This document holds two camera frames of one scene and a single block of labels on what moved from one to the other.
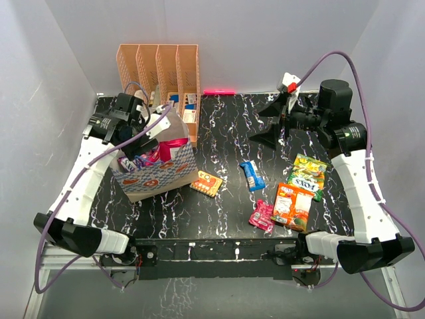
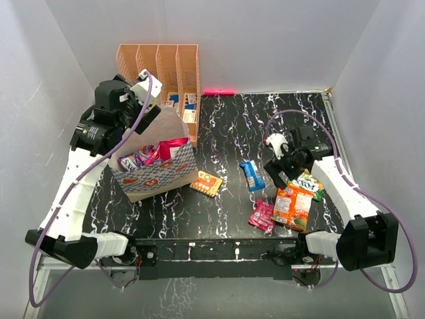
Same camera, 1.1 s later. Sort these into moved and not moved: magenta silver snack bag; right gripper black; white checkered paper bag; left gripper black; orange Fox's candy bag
Moved: left gripper black; right gripper black
Not moved: magenta silver snack bag; white checkered paper bag; orange Fox's candy bag
